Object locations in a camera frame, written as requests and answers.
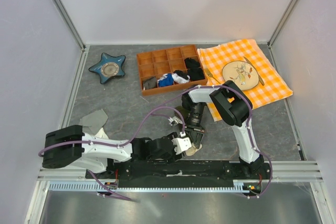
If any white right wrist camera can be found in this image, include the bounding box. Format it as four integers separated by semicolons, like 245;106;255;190
168;116;183;127

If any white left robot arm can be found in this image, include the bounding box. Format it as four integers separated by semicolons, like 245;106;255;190
38;125;192;178

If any blue white rolled underwear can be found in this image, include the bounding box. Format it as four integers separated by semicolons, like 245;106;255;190
158;73;174;88

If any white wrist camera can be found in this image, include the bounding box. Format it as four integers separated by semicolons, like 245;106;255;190
168;116;183;127
172;132;192;155

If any brass knife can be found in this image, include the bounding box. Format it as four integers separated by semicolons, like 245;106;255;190
243;56;266;86

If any black white rolled underwear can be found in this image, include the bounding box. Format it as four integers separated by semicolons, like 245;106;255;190
172;70;190;84

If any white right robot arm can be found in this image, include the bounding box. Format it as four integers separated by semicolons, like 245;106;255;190
182;81;264;179

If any aluminium frame post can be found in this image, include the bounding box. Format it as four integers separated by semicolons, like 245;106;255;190
52;0;86;51
267;0;299;49

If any orange compartment organizer box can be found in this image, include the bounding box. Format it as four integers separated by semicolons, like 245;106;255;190
136;45;207;95

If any white underwear pile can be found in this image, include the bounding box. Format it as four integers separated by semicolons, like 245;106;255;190
95;128;109;139

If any beige decorated plate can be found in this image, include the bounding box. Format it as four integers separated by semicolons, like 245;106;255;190
222;61;259;91

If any aluminium front rail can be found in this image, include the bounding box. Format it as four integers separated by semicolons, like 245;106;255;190
36;159;323;183

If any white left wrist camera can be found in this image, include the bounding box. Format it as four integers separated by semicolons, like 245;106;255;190
172;132;192;155

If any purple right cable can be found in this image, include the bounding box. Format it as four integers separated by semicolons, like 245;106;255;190
136;84;274;198

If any orange checkered cloth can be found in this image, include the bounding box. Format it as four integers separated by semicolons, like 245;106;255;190
197;39;293;109

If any blue star shaped dish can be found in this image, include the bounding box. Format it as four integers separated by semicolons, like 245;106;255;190
88;52;126;84

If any brass fork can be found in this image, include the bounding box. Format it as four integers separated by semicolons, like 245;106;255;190
204;68;222;84

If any aluminium right frame post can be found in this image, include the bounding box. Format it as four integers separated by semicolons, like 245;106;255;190
267;0;299;49

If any olive green underwear cream waistband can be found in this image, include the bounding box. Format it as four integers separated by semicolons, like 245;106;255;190
175;105;202;156

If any aluminium left frame post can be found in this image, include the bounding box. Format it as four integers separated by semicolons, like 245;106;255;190
52;0;86;51

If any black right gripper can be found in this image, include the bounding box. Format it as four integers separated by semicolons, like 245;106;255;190
181;102;205;148

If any grey rolled underwear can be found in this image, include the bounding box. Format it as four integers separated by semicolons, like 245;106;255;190
142;76;158;90

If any light blue cable duct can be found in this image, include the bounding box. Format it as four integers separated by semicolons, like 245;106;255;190
48;181;257;193

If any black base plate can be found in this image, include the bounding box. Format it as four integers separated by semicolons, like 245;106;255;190
96;159;270;187

